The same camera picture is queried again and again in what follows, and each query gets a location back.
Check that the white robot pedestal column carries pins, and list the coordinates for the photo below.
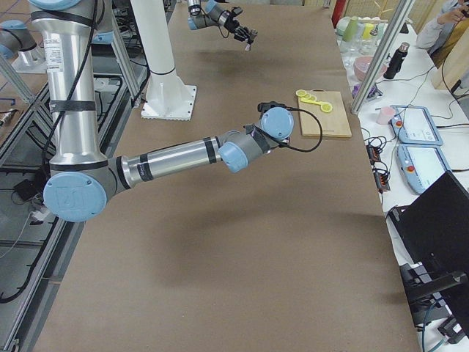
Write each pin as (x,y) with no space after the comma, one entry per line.
(153,29)

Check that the black laptop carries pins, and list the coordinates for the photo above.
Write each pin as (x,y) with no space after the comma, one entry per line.
(434,230)

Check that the green cup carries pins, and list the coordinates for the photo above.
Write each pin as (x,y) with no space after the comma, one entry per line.
(351,29)

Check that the person in background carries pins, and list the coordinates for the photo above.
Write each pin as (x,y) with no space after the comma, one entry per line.
(439,36)

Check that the teach pendant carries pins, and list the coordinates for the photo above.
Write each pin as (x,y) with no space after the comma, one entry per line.
(414,125)
(421,165)

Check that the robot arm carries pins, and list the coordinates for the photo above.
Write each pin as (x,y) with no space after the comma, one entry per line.
(82,169)
(213,14)

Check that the pink bowl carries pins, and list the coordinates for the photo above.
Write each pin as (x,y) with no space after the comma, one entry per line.
(361,66)

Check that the near teach pendant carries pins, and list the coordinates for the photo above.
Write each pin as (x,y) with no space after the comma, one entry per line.
(421,165)

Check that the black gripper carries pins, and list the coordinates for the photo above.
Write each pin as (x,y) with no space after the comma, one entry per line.
(233,26)

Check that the black thermos bottle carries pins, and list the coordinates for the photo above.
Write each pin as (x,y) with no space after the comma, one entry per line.
(396,61)

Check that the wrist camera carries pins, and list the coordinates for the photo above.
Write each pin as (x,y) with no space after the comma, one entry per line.
(265,106)
(235,11)

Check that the steel jigger measuring cup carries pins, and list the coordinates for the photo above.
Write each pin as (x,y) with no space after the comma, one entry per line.
(251,38)

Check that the pink plastic cup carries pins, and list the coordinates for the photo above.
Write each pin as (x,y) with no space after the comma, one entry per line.
(386,113)

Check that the wooden cutting board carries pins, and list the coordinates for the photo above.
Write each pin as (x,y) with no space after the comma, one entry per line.
(332,116)

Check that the far teach pendant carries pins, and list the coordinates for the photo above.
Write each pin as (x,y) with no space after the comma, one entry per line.
(414,125)

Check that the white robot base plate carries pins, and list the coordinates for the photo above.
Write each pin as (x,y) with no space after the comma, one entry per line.
(169,104)

